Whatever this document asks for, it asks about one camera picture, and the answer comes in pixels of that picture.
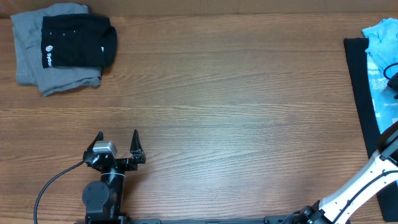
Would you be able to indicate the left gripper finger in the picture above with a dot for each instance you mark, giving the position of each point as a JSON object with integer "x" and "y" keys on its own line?
{"x": 99, "y": 137}
{"x": 136, "y": 148}

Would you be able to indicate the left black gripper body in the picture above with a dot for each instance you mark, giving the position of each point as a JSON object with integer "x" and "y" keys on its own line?
{"x": 125, "y": 165}

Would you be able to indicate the light blue printed t-shirt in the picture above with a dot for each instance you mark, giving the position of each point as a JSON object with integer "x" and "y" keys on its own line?
{"x": 382, "y": 66}

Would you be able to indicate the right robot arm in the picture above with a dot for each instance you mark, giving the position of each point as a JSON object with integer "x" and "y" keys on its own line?
{"x": 378, "y": 177}

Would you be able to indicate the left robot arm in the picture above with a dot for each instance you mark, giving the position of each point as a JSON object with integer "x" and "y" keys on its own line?
{"x": 103, "y": 198}

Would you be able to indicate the black garment at right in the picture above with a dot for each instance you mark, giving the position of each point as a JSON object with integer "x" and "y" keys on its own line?
{"x": 356, "y": 59}

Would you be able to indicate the black folded garment with logo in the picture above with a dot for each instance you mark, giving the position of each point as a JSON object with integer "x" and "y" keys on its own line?
{"x": 78, "y": 40}

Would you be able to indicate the grey folded garment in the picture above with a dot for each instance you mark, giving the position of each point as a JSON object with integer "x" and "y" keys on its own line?
{"x": 27, "y": 30}

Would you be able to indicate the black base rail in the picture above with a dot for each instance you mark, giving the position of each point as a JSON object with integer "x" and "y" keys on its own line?
{"x": 266, "y": 220}

